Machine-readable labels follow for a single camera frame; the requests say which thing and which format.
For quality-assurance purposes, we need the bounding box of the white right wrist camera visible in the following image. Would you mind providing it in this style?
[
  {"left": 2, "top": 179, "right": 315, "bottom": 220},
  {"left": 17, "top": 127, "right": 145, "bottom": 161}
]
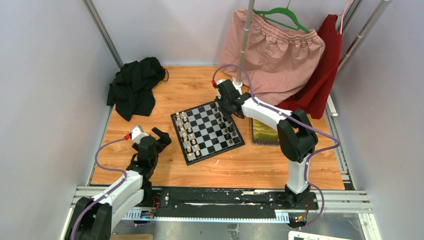
[{"left": 211, "top": 78, "right": 226, "bottom": 99}]

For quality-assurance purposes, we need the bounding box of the black white chessboard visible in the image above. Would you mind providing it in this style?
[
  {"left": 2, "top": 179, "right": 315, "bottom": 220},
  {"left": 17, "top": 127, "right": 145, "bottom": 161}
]
[{"left": 170, "top": 101, "right": 245, "bottom": 166}]

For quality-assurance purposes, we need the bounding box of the red cloth garment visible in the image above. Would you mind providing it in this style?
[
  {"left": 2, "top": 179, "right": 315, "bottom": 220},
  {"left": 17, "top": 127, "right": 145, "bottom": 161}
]
[{"left": 277, "top": 14, "right": 343, "bottom": 120}]

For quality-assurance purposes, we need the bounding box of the white rack stand base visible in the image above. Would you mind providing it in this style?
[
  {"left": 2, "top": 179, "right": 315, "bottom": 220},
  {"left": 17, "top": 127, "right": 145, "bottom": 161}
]
[{"left": 232, "top": 77, "right": 243, "bottom": 95}]

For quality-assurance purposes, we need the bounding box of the black cloth garment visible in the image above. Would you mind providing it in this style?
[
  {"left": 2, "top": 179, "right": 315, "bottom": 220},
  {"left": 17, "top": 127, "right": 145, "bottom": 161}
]
[{"left": 106, "top": 56, "right": 169, "bottom": 121}]

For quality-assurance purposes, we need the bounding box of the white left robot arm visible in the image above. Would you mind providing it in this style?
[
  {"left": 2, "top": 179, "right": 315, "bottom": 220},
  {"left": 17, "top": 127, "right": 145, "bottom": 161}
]
[{"left": 64, "top": 125, "right": 172, "bottom": 240}]

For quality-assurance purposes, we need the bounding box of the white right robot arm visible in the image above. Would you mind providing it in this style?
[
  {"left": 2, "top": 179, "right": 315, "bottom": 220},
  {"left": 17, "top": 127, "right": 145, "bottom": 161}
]
[{"left": 211, "top": 79, "right": 318, "bottom": 209}]

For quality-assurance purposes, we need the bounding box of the green clothes hanger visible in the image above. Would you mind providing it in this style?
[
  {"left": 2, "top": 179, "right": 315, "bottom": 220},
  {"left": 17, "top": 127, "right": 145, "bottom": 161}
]
[{"left": 253, "top": 0, "right": 311, "bottom": 34}]

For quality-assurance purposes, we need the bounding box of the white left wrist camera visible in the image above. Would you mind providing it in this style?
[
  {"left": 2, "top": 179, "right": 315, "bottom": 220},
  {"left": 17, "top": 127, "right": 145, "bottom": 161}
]
[{"left": 124, "top": 125, "right": 150, "bottom": 145}]

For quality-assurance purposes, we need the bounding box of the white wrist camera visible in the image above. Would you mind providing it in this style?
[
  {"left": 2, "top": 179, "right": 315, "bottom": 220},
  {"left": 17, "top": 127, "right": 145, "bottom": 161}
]
[
  {"left": 124, "top": 125, "right": 150, "bottom": 145},
  {"left": 211, "top": 78, "right": 226, "bottom": 99}
]

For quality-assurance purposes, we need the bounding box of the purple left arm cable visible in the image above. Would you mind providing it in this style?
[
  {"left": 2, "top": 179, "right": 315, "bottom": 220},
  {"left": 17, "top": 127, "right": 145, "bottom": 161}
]
[{"left": 69, "top": 138, "right": 132, "bottom": 240}]

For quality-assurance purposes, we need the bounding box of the gold metal tin tray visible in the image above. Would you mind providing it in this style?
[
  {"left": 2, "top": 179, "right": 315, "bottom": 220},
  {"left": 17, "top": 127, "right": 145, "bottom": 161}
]
[{"left": 251, "top": 119, "right": 280, "bottom": 147}]

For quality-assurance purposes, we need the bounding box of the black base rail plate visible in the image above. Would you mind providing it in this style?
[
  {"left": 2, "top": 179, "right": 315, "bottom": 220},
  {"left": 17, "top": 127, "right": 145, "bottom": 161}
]
[{"left": 151, "top": 187, "right": 319, "bottom": 219}]

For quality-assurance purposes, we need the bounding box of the pink cloth garment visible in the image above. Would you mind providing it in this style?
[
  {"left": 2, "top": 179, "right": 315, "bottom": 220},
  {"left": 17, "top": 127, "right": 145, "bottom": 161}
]
[{"left": 240, "top": 13, "right": 325, "bottom": 106}]

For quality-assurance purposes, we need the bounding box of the silver rack pole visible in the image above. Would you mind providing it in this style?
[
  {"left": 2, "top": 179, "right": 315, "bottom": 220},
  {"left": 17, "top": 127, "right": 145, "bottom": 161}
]
[{"left": 235, "top": 0, "right": 255, "bottom": 82}]

